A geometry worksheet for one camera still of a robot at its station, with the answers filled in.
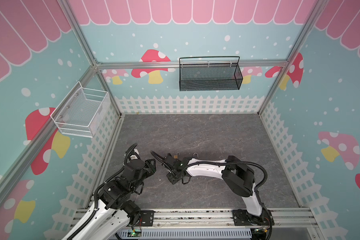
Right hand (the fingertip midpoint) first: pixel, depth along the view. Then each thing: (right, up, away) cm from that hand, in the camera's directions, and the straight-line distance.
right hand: (171, 177), depth 88 cm
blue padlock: (+15, +11, +9) cm, 21 cm away
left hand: (-8, +10, -14) cm, 19 cm away
